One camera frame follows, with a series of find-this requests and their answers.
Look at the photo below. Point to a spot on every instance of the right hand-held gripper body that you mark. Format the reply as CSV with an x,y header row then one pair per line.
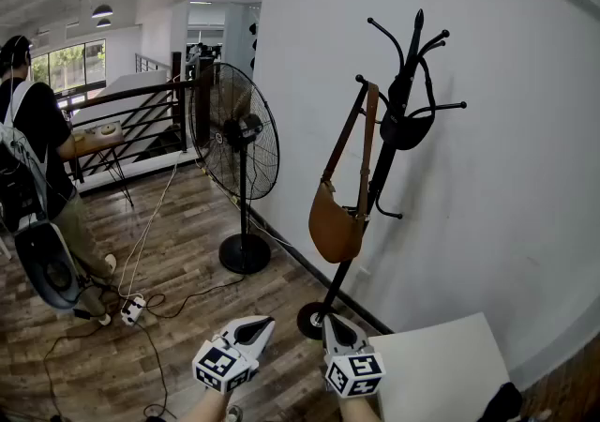
x,y
354,373

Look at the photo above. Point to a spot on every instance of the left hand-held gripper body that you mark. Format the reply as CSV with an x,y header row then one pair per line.
x,y
220,366

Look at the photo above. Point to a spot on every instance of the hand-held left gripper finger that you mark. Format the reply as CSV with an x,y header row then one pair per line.
x,y
265,340
248,319

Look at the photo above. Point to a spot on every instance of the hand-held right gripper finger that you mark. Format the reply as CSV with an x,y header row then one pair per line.
x,y
360,340
329,336

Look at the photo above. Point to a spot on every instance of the black metal coat rack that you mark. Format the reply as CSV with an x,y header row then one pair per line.
x,y
385,162

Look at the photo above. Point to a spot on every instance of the person's left forearm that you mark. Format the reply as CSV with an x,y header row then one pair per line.
x,y
208,408

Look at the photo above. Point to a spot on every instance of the person's right forearm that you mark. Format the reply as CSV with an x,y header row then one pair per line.
x,y
356,411

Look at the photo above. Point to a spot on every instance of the black shoulder bag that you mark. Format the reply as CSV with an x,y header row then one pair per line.
x,y
404,134

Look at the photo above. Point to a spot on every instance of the white square table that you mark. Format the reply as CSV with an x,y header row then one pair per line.
x,y
436,364

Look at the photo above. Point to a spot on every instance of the white power strip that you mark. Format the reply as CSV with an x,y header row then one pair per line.
x,y
132,310

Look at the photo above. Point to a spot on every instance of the black standing fan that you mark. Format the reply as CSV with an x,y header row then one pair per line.
x,y
244,129

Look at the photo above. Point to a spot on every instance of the white rimmed dark chair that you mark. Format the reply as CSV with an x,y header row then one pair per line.
x,y
47,270

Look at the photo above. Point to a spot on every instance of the small wooden folding table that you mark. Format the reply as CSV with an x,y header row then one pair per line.
x,y
100,141

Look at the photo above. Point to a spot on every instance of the dark stair railing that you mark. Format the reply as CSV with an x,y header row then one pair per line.
x,y
140,94

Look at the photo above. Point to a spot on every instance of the large window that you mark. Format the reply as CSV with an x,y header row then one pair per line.
x,y
70,66

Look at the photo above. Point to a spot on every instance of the black pendant lamp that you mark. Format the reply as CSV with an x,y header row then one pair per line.
x,y
101,11
103,23

